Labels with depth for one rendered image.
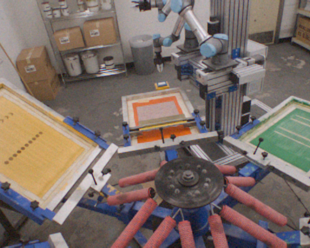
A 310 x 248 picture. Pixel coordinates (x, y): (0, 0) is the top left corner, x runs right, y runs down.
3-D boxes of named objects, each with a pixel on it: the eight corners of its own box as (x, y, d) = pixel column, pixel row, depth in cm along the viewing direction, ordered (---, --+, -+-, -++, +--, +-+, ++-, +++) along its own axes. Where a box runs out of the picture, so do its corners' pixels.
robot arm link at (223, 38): (230, 49, 219) (231, 32, 212) (221, 55, 212) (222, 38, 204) (218, 46, 227) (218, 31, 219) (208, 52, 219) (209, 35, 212)
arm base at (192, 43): (193, 42, 272) (193, 32, 266) (201, 46, 260) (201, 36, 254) (180, 45, 268) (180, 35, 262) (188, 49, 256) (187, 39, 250)
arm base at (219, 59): (222, 56, 233) (222, 45, 228) (232, 62, 222) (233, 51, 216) (207, 61, 229) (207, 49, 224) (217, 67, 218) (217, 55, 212)
